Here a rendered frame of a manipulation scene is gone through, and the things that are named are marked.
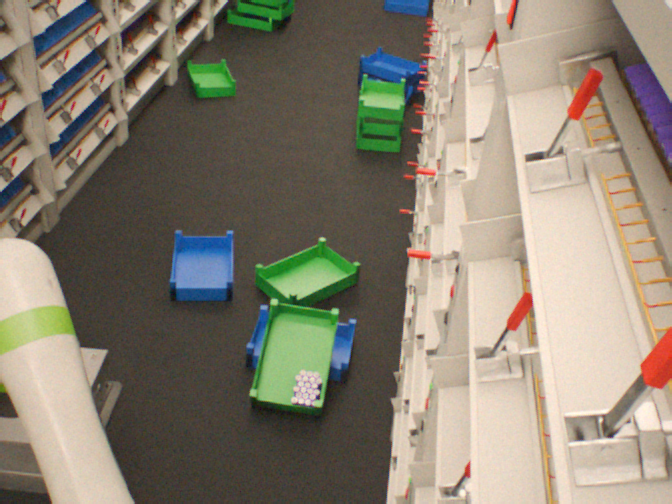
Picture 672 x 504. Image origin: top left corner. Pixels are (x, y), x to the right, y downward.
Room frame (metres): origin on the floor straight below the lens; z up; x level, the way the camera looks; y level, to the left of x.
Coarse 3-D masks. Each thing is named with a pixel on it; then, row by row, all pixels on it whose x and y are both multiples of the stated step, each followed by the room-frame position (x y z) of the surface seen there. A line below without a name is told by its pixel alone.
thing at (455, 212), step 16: (448, 128) 1.38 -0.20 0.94; (464, 128) 1.37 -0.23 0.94; (448, 144) 1.37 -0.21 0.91; (464, 144) 1.35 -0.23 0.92; (448, 160) 1.30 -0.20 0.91; (464, 160) 1.28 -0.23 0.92; (448, 192) 1.17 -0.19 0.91; (448, 208) 1.12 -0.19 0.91; (464, 208) 1.10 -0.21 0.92; (448, 224) 1.06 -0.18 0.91; (448, 240) 1.02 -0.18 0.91; (448, 288) 0.88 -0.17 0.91
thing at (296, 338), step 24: (288, 312) 1.72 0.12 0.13; (312, 312) 1.70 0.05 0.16; (336, 312) 1.67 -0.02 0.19; (264, 336) 1.60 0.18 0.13; (288, 336) 1.65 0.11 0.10; (312, 336) 1.66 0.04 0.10; (264, 360) 1.58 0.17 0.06; (288, 360) 1.58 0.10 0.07; (312, 360) 1.59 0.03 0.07; (264, 384) 1.51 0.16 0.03; (288, 384) 1.52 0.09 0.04; (288, 408) 1.44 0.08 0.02; (312, 408) 1.42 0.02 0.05
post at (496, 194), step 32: (544, 0) 0.68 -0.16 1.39; (576, 0) 0.68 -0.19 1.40; (608, 0) 0.68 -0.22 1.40; (544, 32) 0.68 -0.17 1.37; (480, 160) 0.77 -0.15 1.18; (512, 160) 0.68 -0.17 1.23; (480, 192) 0.71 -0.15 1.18; (512, 192) 0.68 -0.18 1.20; (448, 352) 0.68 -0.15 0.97; (416, 448) 0.76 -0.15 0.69
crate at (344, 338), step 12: (264, 312) 1.78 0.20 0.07; (264, 324) 1.78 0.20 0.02; (348, 324) 1.76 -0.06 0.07; (252, 336) 1.68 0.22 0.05; (336, 336) 1.78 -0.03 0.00; (348, 336) 1.76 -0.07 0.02; (252, 348) 1.60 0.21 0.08; (336, 348) 1.72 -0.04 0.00; (348, 348) 1.73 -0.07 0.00; (252, 360) 1.60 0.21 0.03; (336, 360) 1.67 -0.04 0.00; (348, 360) 1.61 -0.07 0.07; (336, 372) 1.58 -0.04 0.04
